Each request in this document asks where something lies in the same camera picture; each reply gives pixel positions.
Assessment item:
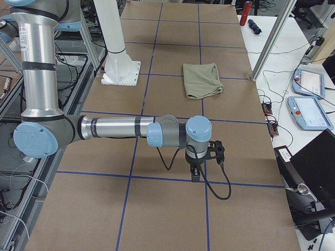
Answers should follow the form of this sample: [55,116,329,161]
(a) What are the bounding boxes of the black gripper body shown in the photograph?
[185,140,225,166]

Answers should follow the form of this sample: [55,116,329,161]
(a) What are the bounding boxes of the olive green long-sleeve shirt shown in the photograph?
[183,63,224,100]

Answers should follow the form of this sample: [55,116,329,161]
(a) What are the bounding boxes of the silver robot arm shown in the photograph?
[9,1,225,182]

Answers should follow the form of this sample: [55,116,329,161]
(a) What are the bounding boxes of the orange black connector module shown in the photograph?
[261,102,273,116]

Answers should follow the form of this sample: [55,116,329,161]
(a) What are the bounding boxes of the brown paper table cover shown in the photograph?
[26,1,299,250]

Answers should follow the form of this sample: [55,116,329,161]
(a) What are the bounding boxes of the black monitor on stand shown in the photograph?
[274,129,334,241]

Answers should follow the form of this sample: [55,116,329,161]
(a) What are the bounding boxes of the near teach pendant tablet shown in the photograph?
[287,96,334,131]

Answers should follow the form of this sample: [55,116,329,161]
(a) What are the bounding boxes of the teach pendant tablet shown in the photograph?
[292,69,325,99]
[287,96,334,131]

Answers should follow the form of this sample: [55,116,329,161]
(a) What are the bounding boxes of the far teach pendant tablet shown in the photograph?
[292,69,325,99]

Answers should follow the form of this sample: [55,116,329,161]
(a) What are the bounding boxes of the folded dark blue umbrella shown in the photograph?
[248,19,262,35]

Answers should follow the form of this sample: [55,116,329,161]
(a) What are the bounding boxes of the red cylindrical bottle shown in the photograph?
[239,1,252,26]

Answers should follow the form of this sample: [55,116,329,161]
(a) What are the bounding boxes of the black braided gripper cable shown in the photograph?
[185,145,232,201]

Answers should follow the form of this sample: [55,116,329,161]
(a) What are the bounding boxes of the white camera stand pedestal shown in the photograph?
[94,0,141,86]

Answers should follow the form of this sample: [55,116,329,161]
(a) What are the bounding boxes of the aluminium frame post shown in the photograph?
[250,0,297,82]

